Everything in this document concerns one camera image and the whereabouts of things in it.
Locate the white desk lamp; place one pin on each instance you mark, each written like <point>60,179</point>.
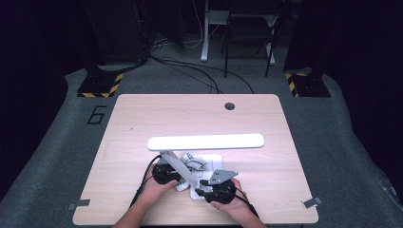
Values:
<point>206,142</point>

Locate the black stand with striped base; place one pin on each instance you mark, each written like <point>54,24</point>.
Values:
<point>309,85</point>
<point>99,85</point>

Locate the dark curtain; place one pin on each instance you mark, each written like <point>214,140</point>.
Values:
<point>25,63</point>
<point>364,47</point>

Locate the dark cabinet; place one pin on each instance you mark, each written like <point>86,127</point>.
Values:
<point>117,28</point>

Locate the white cloth with dark pattern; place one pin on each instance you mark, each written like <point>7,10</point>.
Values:
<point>193,163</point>

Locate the grey tape piece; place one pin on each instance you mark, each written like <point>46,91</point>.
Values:
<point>79,204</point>
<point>312,202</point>

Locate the white desk frame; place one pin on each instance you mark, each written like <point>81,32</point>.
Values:
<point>205,38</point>

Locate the person's left hand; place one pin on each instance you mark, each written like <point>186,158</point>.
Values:
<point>155,193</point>

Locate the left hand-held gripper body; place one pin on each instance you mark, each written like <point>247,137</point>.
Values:
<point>164,175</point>

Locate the person's right hand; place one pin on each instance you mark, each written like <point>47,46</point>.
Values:
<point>239,205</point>

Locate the black chair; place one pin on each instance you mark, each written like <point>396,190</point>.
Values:
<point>250,27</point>

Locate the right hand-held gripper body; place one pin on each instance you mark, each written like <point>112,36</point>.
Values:
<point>221,193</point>

